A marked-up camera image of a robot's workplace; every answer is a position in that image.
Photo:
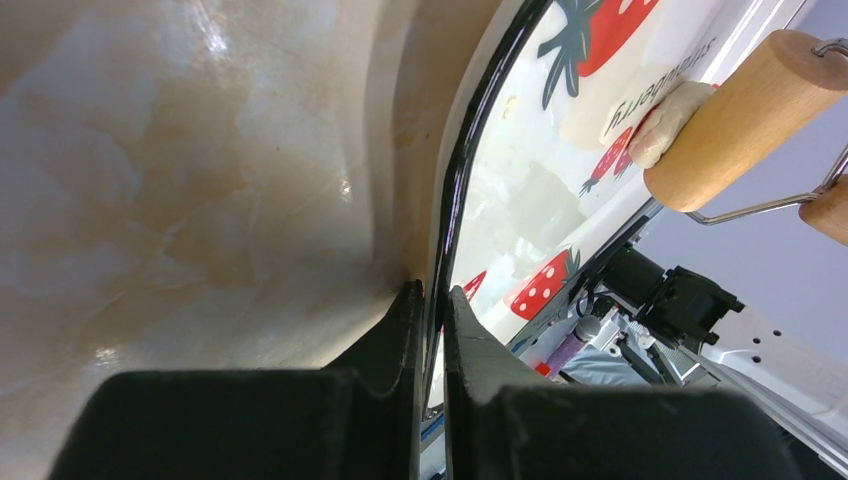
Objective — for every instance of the white dough lump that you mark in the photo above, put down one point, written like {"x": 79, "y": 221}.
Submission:
{"x": 664, "y": 123}

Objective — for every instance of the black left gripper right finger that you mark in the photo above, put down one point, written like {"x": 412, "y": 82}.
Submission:
{"x": 505, "y": 421}

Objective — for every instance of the strawberry print rectangular tray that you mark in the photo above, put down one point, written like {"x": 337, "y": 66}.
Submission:
{"x": 553, "y": 93}

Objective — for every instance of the wooden dough roller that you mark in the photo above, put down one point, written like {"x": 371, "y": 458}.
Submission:
{"x": 787, "y": 81}

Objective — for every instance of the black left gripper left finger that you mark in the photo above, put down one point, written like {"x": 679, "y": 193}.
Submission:
{"x": 356, "y": 418}

